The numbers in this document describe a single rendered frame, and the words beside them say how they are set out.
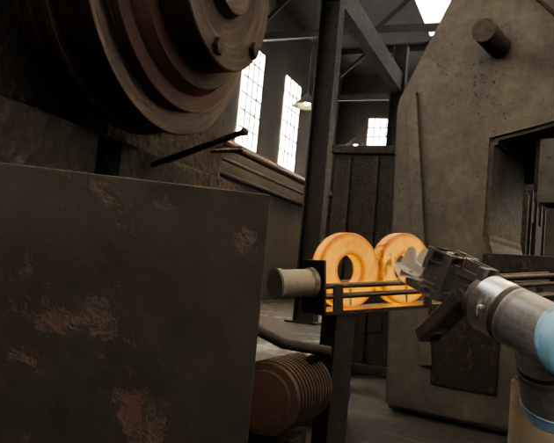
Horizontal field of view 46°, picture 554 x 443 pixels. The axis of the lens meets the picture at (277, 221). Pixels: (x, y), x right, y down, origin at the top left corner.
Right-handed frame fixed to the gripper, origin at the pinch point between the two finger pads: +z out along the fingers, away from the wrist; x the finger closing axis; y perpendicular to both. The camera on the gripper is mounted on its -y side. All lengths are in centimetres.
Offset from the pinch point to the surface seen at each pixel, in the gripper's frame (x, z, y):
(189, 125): 42.4, 11.1, 16.5
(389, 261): -11.0, 14.3, -2.6
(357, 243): -1.9, 15.3, 0.2
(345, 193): -237, 315, -34
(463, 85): -180, 173, 56
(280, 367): 21.4, -1.5, -19.2
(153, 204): 74, -58, 18
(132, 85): 56, 3, 21
